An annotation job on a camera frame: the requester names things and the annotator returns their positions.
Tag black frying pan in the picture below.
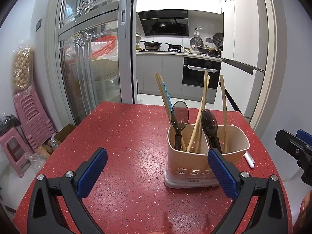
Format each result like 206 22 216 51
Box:
166 43 183 52

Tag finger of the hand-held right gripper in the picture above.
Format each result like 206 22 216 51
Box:
296 130 312 148
275 130 312 161

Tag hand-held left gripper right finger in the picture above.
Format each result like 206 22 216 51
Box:
208 148 289 234

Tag gold-speckled wooden chopstick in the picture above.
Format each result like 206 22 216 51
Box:
219 75 229 152

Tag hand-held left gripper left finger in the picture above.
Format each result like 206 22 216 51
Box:
27 147 108 234

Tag clear bag of nuts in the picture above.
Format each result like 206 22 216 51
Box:
12 41 35 93

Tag plain wooden chopstick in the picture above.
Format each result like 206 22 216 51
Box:
194 75 210 152
186 70 208 152
155 73 174 125

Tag blue-patterned wooden chopstick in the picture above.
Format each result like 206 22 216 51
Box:
158 74 174 125

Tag dark translucent plastic spoon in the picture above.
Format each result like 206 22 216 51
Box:
200 110 223 154
171 101 189 152

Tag beige plastic cutlery holder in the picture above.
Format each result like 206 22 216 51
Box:
164 124 251 189

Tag cardboard box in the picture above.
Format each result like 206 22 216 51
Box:
54 124 76 149

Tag black wok with lid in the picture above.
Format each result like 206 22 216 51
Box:
140 40 162 51

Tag pink plastic stool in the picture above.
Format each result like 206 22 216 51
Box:
0 127 32 178

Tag sliding glass door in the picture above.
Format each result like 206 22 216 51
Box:
45 0 136 125

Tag black range hood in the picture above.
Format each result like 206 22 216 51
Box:
138 10 189 36

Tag grey kitchen base cabinets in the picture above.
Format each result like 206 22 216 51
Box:
136 52 184 97

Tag black plastic bag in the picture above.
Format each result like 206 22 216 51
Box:
0 113 20 136

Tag red plastic basket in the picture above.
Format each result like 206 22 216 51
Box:
91 36 117 59

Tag plastic bag of potatoes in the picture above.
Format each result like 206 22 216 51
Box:
28 136 59 168

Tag black built-in oven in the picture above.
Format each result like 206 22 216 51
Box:
182 57 222 97

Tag stack of pink plastic stools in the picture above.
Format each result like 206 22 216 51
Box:
13 88 56 154

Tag white refrigerator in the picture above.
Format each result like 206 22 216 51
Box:
221 0 267 117

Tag round black rack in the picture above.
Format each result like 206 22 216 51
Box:
213 32 224 47

